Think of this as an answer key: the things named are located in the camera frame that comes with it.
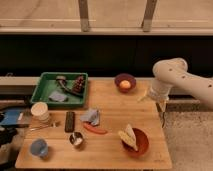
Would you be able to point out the metal fork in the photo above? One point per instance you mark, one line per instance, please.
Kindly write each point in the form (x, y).
(54, 124)

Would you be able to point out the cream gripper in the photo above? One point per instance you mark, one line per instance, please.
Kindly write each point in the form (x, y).
(145, 96)

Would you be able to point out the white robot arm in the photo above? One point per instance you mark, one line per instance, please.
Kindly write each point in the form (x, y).
(173, 73)

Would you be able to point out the red bowl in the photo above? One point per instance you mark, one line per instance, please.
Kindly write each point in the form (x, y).
(142, 143)

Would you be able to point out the crumpled grey blue cloth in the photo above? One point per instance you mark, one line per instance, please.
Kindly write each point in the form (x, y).
(92, 116)

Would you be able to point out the orange carrot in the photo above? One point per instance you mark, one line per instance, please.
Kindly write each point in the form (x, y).
(94, 129)

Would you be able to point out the orange ball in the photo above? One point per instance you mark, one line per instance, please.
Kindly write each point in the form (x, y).
(125, 84)

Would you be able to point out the small metal cup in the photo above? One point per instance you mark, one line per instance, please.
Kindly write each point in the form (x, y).
(76, 139)

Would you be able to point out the grey blue cloth in tray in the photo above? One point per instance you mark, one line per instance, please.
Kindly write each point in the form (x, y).
(58, 97)

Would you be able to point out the dark purple bowl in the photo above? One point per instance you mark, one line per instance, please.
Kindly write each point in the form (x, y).
(125, 76)

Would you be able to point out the yellow corn cob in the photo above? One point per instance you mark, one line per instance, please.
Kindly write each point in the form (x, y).
(129, 137)

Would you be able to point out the blue plastic cup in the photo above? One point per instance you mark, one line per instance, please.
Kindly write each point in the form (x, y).
(39, 148)

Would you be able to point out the green plastic tray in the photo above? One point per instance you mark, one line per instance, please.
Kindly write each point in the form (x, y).
(47, 84)

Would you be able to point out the blue box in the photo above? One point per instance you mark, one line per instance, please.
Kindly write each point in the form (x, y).
(15, 117)

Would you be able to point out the dark dish brush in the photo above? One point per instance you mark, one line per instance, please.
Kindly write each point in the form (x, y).
(61, 80)

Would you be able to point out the black remote control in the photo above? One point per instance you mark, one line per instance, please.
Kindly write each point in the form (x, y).
(70, 122)

